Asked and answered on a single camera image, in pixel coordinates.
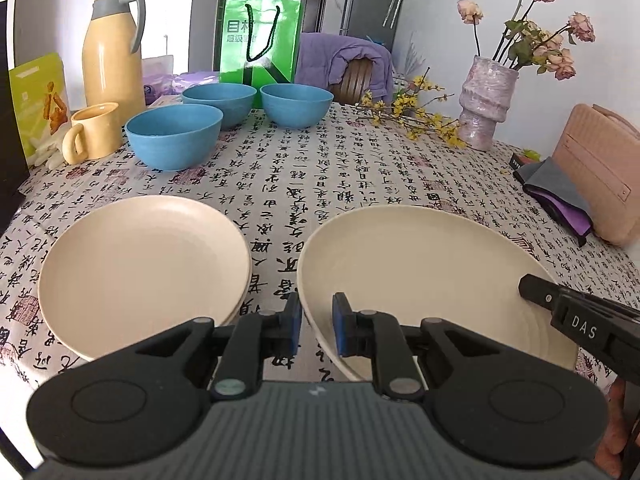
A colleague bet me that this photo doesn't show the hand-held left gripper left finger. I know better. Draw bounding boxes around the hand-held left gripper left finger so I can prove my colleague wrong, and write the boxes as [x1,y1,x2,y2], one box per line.
[114,291,304,402]

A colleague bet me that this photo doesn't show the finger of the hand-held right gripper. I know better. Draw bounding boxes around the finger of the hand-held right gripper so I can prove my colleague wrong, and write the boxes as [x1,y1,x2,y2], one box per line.
[518,274,562,312]

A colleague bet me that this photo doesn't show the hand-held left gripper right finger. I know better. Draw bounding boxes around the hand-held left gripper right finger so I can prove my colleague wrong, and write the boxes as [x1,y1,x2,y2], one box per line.
[331,291,542,402]

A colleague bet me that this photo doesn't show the blue bowl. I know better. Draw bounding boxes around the blue bowl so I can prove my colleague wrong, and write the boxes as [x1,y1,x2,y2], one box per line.
[181,83,257,128]
[125,104,224,172]
[259,83,334,129]

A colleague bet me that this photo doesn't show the person's right hand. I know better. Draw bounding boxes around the person's right hand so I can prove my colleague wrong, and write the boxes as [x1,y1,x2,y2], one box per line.
[597,377,630,478]

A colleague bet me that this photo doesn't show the purple cloth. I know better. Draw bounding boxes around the purple cloth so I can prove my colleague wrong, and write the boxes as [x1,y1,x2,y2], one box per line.
[522,185,596,248]

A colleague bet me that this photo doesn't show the grey cloth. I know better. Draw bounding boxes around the grey cloth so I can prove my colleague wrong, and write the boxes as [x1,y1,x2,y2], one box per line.
[514,156,593,216]

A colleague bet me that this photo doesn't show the pink hard case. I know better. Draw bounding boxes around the pink hard case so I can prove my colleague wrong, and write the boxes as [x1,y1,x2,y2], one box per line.
[552,103,640,247]

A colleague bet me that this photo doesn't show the pale purple ceramic vase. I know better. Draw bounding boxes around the pale purple ceramic vase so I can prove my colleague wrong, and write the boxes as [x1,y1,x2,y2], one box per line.
[457,56,520,152]

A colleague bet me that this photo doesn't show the yellow flower branch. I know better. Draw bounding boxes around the yellow flower branch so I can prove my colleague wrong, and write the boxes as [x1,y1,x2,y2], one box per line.
[355,67,468,150]

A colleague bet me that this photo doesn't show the wooden chair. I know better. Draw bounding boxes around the wooden chair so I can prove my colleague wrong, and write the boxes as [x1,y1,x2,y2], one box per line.
[330,57,381,106]

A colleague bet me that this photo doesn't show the dried pink roses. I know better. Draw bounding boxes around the dried pink roses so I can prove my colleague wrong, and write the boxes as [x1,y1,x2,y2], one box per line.
[456,0,596,81]

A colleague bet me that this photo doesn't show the purple tissue pack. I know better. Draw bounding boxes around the purple tissue pack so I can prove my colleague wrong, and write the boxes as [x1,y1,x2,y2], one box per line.
[142,71,221,106]

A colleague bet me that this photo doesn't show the purple jacket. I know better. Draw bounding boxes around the purple jacket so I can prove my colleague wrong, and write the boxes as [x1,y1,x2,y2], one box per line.
[295,32,396,106]

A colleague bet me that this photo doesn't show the yellow mug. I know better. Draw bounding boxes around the yellow mug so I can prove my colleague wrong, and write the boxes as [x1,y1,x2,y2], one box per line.
[62,102,126,165]

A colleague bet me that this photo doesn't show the green paper bag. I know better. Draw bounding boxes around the green paper bag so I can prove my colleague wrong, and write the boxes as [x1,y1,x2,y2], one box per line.
[214,0,303,109]

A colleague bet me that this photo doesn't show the cream knitted cloth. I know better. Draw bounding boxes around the cream knitted cloth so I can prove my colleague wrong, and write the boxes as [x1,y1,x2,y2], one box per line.
[32,122,76,170]

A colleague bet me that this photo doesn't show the grey refrigerator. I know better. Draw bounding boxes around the grey refrigerator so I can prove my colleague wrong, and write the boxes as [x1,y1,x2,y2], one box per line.
[340,0,408,53]

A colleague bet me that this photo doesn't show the yellow thermos jug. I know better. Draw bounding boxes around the yellow thermos jug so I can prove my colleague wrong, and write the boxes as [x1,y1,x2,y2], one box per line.
[82,0,147,113]

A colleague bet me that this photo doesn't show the black paper bag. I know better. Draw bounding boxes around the black paper bag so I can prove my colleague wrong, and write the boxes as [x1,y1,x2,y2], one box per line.
[0,0,31,201]

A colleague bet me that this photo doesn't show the yellow-green snack box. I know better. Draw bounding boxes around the yellow-green snack box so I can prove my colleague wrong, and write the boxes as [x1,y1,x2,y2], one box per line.
[9,53,71,166]

